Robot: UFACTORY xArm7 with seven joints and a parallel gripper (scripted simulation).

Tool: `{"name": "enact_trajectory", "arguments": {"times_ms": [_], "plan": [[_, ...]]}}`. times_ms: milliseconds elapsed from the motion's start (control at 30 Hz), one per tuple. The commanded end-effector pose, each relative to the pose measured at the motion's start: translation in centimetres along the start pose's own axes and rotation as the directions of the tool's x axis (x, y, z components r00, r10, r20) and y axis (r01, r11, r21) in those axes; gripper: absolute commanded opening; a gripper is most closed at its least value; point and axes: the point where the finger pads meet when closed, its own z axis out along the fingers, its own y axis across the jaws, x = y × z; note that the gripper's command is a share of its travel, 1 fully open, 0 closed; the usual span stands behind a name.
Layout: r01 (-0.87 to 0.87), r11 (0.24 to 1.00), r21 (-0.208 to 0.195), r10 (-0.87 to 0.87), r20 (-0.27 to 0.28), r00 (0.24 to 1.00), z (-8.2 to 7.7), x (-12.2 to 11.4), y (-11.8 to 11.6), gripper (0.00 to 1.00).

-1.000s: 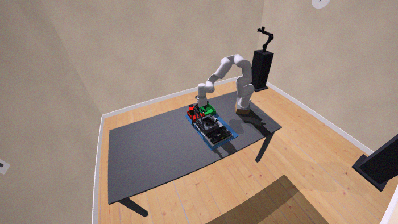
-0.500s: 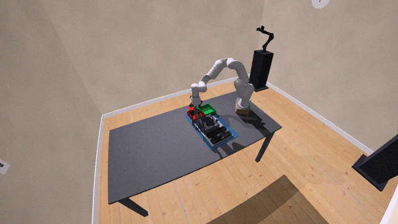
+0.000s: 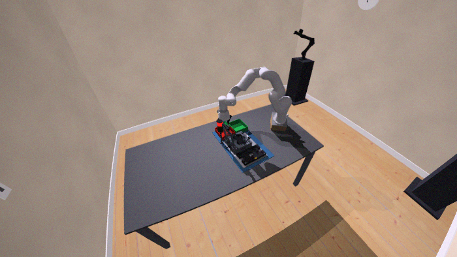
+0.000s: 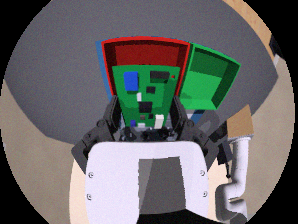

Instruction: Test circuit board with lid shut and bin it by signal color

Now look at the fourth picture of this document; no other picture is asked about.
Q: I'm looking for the green circuit board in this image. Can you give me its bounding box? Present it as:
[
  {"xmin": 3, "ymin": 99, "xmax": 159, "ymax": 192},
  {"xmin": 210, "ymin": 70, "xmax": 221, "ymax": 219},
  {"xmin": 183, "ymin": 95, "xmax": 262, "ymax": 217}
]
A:
[{"xmin": 112, "ymin": 65, "xmax": 180, "ymax": 129}]

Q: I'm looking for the red open-top bin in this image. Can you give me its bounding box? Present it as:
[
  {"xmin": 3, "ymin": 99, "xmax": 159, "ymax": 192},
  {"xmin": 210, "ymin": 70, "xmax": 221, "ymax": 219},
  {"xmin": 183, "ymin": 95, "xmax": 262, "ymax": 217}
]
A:
[{"xmin": 101, "ymin": 36, "xmax": 190, "ymax": 96}]

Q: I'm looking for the green bin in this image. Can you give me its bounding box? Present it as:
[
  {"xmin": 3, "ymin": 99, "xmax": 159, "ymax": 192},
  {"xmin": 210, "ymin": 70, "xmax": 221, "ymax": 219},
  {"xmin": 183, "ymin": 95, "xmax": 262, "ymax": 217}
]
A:
[{"xmin": 178, "ymin": 42, "xmax": 241, "ymax": 110}]

